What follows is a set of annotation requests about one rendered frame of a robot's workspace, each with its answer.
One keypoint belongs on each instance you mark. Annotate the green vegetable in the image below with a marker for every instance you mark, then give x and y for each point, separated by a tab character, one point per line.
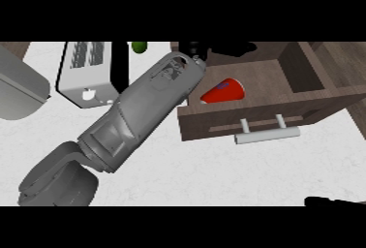
139	47

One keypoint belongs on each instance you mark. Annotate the white toaster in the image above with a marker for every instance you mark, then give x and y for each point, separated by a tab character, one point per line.
87	80

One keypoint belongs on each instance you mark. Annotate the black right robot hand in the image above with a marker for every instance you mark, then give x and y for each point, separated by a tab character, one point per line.
323	202

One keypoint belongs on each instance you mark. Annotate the brown wooden cabinet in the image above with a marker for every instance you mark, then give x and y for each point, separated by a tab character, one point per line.
345	64

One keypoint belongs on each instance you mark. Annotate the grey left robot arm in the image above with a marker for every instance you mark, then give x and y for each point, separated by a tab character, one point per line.
137	106

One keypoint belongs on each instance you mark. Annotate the grey rounded appliance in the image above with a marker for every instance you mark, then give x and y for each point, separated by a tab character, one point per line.
19	90

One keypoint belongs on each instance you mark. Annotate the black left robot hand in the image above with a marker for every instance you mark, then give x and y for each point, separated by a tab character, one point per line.
229	48

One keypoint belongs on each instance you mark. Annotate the brown wooden drawer front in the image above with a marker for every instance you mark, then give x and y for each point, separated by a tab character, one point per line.
214	117

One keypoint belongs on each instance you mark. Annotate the brown wooden drawer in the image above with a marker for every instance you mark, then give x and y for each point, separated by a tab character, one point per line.
266	77
214	117

